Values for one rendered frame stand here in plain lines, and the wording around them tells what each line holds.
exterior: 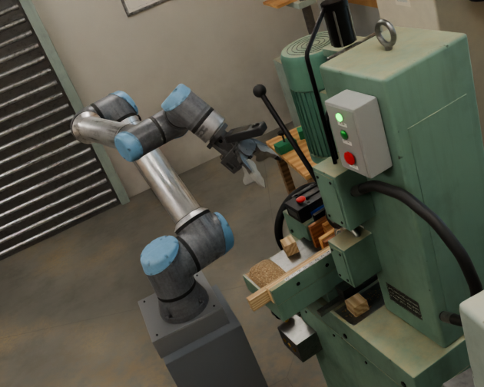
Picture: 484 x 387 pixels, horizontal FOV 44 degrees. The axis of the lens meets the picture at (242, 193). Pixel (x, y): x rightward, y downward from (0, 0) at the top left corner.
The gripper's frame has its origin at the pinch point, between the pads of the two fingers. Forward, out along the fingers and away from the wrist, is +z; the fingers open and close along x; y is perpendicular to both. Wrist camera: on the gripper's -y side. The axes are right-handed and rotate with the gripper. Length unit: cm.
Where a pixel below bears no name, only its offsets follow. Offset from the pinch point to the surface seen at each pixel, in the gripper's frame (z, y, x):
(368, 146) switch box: 4, -44, 32
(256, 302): 17.7, 18.2, 26.8
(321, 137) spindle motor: 1.3, -21.3, 4.3
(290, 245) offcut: 18.3, 14.7, 3.7
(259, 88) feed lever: -18.9, -19.5, 2.6
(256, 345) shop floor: 60, 117, -41
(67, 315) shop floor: -16, 225, -59
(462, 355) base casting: 60, -14, 28
